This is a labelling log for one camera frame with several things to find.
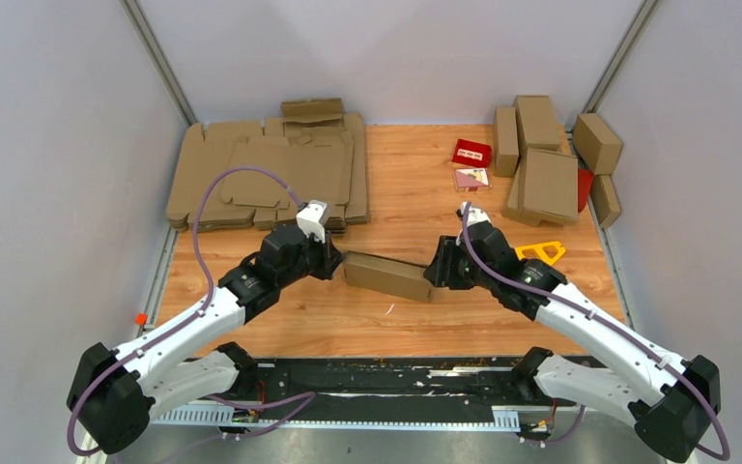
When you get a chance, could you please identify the low right cardboard box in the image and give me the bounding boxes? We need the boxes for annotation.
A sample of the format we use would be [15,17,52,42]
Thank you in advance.
[590,175,621,229]

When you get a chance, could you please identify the far right cardboard box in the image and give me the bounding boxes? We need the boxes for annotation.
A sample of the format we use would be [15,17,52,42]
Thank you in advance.
[572,113,623,175]

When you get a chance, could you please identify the yellow plastic triangle frame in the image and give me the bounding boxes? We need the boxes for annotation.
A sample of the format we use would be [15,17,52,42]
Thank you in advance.
[515,241,566,266]

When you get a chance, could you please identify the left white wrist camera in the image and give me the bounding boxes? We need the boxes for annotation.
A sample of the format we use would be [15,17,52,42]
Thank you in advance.
[296,200,330,244]

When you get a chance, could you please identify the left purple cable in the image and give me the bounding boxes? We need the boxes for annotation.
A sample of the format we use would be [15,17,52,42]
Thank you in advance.
[67,166,316,458]

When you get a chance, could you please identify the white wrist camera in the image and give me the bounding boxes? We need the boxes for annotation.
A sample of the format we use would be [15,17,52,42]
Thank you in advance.
[296,200,330,244]
[457,201,492,230]

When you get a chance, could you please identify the rear leaning cardboard box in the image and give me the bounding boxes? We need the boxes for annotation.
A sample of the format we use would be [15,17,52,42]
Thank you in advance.
[514,95,560,155]

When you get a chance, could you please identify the red card box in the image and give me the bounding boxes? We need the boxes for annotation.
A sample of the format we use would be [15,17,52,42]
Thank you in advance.
[451,138,493,168]

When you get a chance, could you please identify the left corner aluminium post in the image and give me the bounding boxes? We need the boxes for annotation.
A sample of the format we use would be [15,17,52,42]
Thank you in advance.
[120,0,199,126]

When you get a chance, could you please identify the corner aluminium post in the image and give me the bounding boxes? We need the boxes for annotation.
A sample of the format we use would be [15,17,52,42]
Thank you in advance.
[120,0,199,126]
[583,0,662,113]

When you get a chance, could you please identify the pink tangram puzzle card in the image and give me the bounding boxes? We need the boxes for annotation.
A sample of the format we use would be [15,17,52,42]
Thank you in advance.
[453,167,491,192]

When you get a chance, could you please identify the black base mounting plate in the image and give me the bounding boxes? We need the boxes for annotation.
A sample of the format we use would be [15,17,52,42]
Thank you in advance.
[219,356,572,424]

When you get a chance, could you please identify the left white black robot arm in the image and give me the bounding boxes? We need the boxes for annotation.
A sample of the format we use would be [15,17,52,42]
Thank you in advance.
[67,224,344,456]

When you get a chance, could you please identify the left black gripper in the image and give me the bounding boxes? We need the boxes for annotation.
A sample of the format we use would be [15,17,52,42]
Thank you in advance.
[278,226,348,289]

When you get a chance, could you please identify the upright narrow cardboard box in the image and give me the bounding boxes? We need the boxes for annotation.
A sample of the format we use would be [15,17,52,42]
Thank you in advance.
[493,106,520,177]

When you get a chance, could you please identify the front flat cardboard box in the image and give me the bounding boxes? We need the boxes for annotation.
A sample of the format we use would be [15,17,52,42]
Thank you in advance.
[501,149,579,226]

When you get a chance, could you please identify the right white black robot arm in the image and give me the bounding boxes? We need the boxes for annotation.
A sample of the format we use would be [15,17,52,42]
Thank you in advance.
[424,220,723,463]

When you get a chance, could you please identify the red object behind boxes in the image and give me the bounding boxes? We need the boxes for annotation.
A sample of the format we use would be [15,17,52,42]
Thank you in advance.
[577,168,594,213]

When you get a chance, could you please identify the brown cardboard box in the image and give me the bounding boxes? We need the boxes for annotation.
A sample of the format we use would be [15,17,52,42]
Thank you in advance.
[342,251,433,303]

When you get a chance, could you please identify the right corner aluminium post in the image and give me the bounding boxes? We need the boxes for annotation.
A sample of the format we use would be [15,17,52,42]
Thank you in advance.
[583,0,662,113]

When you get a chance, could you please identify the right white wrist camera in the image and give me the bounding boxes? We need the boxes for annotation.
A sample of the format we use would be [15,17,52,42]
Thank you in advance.
[457,201,492,230]

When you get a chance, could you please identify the stack of flat cardboard sheets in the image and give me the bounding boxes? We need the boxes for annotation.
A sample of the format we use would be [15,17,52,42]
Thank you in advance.
[165,112,370,234]

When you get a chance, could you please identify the aluminium frame rail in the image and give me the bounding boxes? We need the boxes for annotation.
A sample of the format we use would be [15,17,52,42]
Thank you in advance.
[76,358,699,464]

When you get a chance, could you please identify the small folded cardboard pieces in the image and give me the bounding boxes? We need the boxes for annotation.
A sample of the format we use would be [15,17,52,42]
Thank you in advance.
[280,98,344,135]

